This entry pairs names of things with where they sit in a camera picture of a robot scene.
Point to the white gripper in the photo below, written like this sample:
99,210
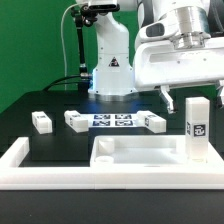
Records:
159,65

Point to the white desk tabletop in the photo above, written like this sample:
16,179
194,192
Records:
153,153

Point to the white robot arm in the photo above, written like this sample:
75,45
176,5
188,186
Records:
188,24

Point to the AprilTag marker sheet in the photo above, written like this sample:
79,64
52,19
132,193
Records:
113,120

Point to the white U-shaped fence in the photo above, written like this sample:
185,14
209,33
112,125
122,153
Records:
14,177

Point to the black camera on mount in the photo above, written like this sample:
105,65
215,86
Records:
104,8

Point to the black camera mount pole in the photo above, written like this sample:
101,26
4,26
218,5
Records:
81,43

